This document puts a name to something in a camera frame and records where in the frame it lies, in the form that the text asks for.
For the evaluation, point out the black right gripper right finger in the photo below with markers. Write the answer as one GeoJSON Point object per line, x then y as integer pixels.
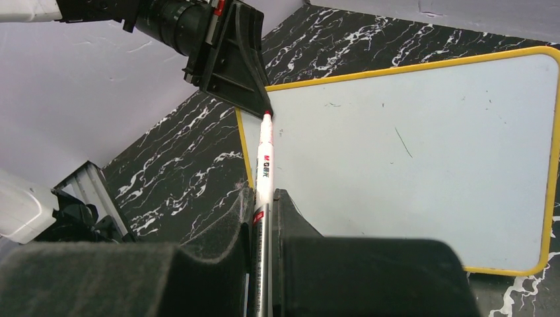
{"type": "Point", "coordinates": [314, 275]}

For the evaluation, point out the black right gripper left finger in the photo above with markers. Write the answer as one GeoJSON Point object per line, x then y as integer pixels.
{"type": "Point", "coordinates": [206, 277]}

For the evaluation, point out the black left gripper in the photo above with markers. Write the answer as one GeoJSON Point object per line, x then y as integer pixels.
{"type": "Point", "coordinates": [223, 43]}

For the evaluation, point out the white red whiteboard marker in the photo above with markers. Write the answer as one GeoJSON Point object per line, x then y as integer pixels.
{"type": "Point", "coordinates": [260, 304]}

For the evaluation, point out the yellow framed whiteboard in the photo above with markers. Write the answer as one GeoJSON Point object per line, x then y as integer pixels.
{"type": "Point", "coordinates": [463, 151]}

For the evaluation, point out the aluminium side rail left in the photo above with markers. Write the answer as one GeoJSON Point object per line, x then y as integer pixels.
{"type": "Point", "coordinates": [88, 185]}

